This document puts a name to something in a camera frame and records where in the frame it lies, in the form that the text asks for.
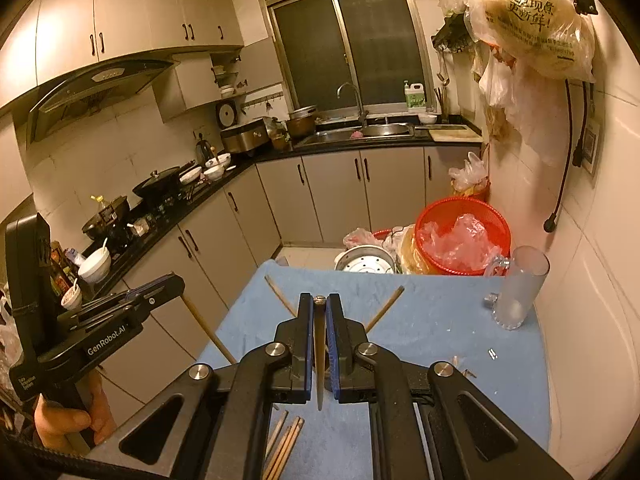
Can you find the kitchen window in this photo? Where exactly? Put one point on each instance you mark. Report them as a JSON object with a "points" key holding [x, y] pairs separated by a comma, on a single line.
{"points": [[350, 35]]}

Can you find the person's left hand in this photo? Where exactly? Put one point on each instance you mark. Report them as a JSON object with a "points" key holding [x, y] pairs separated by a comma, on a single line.
{"points": [[55, 425]]}

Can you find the large printed plastic bag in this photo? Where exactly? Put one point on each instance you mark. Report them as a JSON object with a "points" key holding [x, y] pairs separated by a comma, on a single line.
{"points": [[530, 20]]}

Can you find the wall socket box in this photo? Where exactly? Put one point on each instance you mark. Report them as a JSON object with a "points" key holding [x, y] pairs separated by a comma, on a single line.
{"points": [[593, 145]]}

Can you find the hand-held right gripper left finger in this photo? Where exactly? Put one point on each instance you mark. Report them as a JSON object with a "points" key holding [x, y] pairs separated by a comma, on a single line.
{"points": [[306, 350]]}

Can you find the metal steamer pot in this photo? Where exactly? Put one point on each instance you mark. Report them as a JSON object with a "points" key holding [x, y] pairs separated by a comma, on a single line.
{"points": [[365, 260]]}

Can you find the white detergent jug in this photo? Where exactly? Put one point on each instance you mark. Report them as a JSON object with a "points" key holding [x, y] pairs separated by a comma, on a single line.
{"points": [[415, 99]]}

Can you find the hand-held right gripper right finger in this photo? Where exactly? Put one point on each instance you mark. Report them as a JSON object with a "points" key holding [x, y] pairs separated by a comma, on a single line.
{"points": [[333, 355]]}

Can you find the round kitchen scale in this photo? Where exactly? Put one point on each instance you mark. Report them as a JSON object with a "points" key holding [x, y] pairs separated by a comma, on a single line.
{"points": [[226, 114]]}

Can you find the hanging white plastic bags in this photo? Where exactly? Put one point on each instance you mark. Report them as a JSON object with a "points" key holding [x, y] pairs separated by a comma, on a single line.
{"points": [[520, 105]]}

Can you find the black wall rack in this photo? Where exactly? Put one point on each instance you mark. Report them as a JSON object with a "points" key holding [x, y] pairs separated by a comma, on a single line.
{"points": [[450, 32]]}

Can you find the clear glass mug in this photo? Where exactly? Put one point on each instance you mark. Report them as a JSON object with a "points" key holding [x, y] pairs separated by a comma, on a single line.
{"points": [[520, 285]]}

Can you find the kitchen cabinets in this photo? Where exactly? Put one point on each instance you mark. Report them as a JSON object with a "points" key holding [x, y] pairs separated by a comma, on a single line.
{"points": [[125, 5], [335, 195]]}

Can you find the brown cooking pot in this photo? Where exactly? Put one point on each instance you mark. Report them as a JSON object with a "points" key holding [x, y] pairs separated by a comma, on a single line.
{"points": [[300, 127]]}

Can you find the clear plastic bag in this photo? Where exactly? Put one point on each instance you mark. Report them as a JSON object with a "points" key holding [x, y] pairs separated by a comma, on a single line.
{"points": [[460, 245]]}

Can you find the cooking oil bottle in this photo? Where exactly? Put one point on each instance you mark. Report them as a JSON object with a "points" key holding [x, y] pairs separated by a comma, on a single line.
{"points": [[106, 212]]}

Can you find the white plastic bag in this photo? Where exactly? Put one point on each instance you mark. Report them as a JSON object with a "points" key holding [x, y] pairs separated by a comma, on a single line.
{"points": [[467, 175]]}

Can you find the small white bowl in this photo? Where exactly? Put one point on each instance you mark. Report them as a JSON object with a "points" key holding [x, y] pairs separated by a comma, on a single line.
{"points": [[427, 118]]}

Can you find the dark kettle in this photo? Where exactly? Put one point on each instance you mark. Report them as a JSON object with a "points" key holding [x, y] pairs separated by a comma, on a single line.
{"points": [[204, 152]]}

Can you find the black wok with lid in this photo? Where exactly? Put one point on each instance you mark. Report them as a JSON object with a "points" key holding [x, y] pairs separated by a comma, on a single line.
{"points": [[160, 182]]}

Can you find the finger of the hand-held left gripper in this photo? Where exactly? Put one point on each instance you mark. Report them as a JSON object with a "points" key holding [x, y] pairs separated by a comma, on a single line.
{"points": [[150, 282], [160, 294]]}

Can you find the large white bowl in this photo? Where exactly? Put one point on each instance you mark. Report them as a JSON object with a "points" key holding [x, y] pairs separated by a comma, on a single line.
{"points": [[95, 266]]}

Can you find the metal faucet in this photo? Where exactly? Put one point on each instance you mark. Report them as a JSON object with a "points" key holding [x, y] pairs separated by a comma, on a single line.
{"points": [[357, 100]]}

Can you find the red plastic basket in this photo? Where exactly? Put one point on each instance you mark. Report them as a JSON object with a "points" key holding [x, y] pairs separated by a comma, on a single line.
{"points": [[435, 215]]}

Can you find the small bowl with spoon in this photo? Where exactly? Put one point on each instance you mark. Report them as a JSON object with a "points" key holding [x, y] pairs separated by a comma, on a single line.
{"points": [[71, 299]]}

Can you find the metal ladle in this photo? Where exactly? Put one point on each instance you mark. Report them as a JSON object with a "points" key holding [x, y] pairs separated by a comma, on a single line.
{"points": [[442, 76]]}

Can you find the pale cutting board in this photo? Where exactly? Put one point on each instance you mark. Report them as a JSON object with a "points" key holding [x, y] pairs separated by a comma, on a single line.
{"points": [[455, 135]]}

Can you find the dark sauce bottle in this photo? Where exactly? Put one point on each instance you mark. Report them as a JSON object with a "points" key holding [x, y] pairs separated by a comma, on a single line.
{"points": [[61, 270]]}

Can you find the lower kitchen cabinets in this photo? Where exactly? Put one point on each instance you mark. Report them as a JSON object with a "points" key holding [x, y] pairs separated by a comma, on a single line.
{"points": [[335, 195]]}

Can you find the upper kitchen cabinets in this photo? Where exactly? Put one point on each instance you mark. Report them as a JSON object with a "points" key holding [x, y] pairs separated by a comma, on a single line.
{"points": [[125, 5]]}

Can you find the blue table cloth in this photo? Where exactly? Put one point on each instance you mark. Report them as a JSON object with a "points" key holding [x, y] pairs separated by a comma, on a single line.
{"points": [[440, 320]]}

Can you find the pink plastic bag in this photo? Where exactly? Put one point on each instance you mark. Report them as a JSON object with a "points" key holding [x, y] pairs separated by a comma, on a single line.
{"points": [[360, 237]]}

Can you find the dark chopstick holder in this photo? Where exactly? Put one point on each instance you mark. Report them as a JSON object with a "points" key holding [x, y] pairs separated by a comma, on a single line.
{"points": [[441, 107]]}

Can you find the black range hood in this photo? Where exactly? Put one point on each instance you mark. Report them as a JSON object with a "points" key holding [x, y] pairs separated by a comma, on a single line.
{"points": [[100, 87]]}

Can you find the open wall shelf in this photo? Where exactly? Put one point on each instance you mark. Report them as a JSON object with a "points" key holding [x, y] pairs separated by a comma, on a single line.
{"points": [[225, 77]]}

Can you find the black countertop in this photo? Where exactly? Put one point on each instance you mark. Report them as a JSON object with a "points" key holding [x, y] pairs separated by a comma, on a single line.
{"points": [[260, 156]]}

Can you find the steel sink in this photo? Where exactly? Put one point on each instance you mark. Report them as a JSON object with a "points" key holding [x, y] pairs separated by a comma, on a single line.
{"points": [[380, 131]]}

